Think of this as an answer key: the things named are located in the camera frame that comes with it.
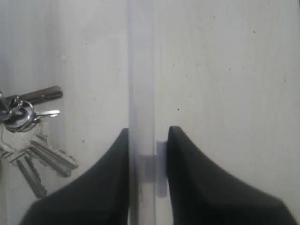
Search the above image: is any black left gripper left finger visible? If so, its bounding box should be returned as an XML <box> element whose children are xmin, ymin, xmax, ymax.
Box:
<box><xmin>20</xmin><ymin>128</ymin><xmax>129</xmax><ymax>225</ymax></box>

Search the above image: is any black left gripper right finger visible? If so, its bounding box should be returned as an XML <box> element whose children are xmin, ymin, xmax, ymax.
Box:
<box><xmin>166</xmin><ymin>126</ymin><xmax>297</xmax><ymax>225</ymax></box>

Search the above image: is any key bunch with blue fob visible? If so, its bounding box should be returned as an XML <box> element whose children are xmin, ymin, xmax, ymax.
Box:
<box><xmin>0</xmin><ymin>86</ymin><xmax>78</xmax><ymax>199</ymax></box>

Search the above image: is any wide clear drawer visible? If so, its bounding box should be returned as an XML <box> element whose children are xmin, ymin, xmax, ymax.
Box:
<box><xmin>0</xmin><ymin>0</ymin><xmax>157</xmax><ymax>225</ymax></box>

